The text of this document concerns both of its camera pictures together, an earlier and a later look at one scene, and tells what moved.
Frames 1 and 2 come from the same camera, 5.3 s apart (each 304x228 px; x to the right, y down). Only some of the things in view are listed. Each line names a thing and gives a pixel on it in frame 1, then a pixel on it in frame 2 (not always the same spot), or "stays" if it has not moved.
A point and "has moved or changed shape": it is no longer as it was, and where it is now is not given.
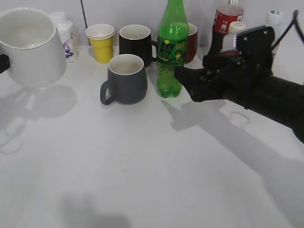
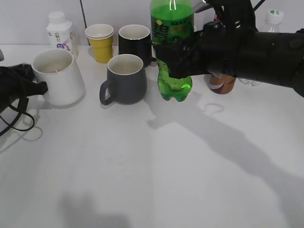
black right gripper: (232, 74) → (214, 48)
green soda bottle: (172, 43) has moved or changed shape
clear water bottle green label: (273, 19) stays
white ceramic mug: (30, 37) → (57, 68)
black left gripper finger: (4, 63) → (16, 82)
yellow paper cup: (101, 37) stays
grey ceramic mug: (127, 80) stays
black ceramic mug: (136, 40) stays
